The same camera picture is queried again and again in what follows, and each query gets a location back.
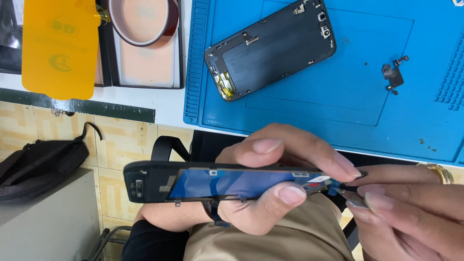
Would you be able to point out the black flat box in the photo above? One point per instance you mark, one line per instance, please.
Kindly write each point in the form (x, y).
(9, 43)

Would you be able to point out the black metal stool frame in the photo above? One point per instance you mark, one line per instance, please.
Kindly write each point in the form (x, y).
(105, 243)

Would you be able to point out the black phone rear housing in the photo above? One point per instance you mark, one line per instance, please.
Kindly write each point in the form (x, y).
(272, 54)

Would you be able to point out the brown tape roll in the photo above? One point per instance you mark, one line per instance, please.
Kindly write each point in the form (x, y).
(173, 21)

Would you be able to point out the person's right hand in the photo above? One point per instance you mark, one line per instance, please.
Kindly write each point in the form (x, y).
(417, 224)

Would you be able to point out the person's left hand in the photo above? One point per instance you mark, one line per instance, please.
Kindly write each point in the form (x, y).
(253, 217)

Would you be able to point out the person's beige trousers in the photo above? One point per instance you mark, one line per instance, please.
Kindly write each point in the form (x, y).
(290, 239)

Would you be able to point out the black fabric bag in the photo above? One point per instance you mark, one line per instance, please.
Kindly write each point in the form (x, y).
(40, 163)

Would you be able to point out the blue silicone repair mat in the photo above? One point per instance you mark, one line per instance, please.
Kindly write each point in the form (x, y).
(362, 116)

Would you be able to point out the grey cabinet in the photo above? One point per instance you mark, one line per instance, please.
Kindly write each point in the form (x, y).
(47, 224)

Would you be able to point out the person's black shirt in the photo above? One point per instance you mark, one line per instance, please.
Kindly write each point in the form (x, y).
(152, 243)

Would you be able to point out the yellow screen protector film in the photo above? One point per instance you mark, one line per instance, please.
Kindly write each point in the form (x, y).
(58, 47)

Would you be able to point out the black box with pale insert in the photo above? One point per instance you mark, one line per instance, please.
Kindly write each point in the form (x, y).
(148, 65)

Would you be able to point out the black phone display panel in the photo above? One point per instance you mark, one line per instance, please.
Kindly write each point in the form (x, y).
(224, 183)

